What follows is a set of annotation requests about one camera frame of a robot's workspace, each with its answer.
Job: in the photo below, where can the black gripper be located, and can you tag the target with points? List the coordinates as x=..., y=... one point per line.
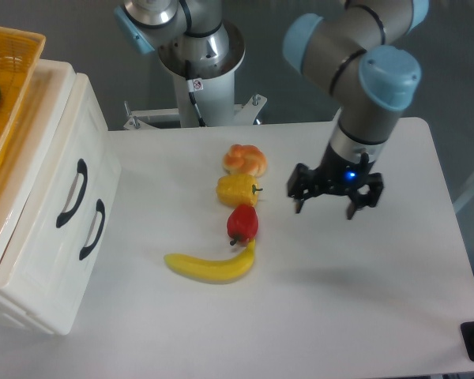
x=337, y=176

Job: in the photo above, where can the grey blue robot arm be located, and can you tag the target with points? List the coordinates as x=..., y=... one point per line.
x=352, y=58

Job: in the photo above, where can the white drawer cabinet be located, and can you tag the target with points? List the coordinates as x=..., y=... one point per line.
x=45, y=102

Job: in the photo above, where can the round twisted bread roll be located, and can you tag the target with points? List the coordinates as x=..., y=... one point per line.
x=245, y=159

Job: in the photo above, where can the red bell pepper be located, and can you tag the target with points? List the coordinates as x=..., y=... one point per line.
x=242, y=224

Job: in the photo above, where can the yellow bell pepper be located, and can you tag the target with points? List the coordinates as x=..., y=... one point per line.
x=238, y=189

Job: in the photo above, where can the yellow banana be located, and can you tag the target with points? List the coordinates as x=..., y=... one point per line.
x=223, y=271

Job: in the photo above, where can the yellow woven basket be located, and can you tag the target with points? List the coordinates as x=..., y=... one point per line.
x=19, y=54

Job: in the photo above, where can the black lower drawer handle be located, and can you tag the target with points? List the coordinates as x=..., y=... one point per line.
x=96, y=230

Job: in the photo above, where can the black drawer handle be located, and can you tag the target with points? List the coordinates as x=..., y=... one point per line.
x=96, y=230
x=75, y=195

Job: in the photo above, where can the black top drawer handle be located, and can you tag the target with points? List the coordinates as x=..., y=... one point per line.
x=75, y=195

